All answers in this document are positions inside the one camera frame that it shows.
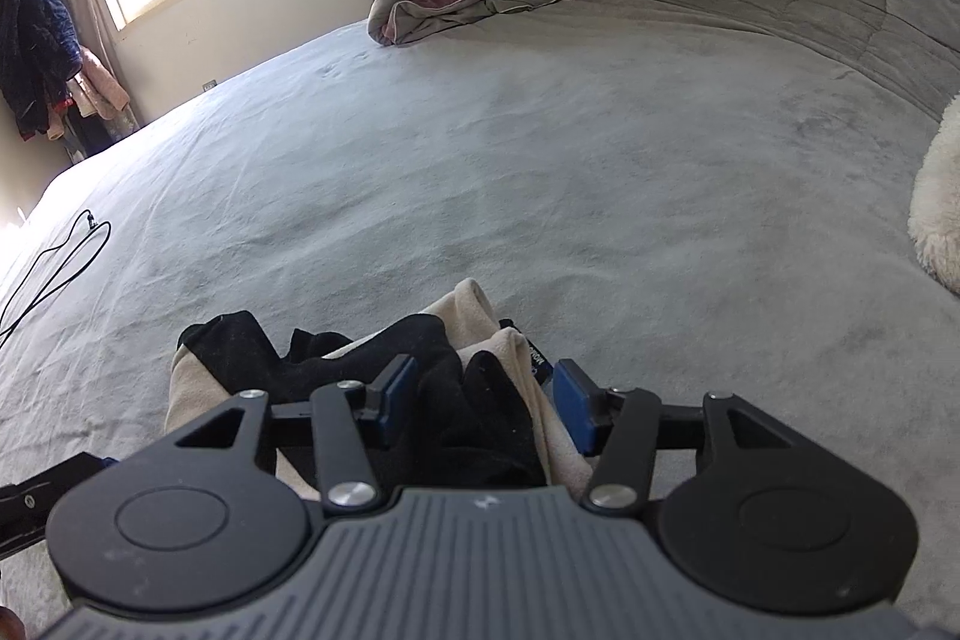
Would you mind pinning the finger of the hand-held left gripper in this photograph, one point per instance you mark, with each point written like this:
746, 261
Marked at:
30, 505

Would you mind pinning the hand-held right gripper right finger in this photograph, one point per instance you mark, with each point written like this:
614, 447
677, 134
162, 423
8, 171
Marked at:
574, 400

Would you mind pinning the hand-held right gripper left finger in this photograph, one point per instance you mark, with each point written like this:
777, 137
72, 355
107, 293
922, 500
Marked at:
397, 396

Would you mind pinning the beige and black sweatshirt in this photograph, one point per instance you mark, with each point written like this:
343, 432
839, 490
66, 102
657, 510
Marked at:
480, 400

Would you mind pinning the bed with grey sheet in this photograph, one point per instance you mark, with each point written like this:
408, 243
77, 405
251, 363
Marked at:
600, 160

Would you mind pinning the white fluffy plush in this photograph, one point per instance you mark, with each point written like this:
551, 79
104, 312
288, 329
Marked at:
941, 205

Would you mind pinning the dark blue quilted jacket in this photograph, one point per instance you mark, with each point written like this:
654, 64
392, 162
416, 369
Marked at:
34, 40

